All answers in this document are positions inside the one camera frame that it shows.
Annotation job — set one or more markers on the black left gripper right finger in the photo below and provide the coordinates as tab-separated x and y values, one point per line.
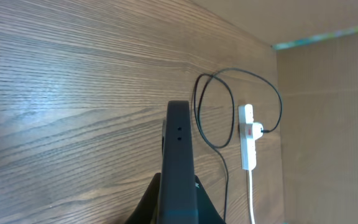
207	214

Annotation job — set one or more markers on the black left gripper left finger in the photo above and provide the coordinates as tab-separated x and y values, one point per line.
146	210

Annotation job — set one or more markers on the blue Samsung Galaxy smartphone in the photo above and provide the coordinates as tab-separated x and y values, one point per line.
177	201

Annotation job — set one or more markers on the white power extension strip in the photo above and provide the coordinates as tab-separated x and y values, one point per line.
248	152

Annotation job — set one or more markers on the white USB charger plug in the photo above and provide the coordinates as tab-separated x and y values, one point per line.
254	130

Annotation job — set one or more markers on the brown cardboard sheet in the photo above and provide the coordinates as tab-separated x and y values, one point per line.
317	62

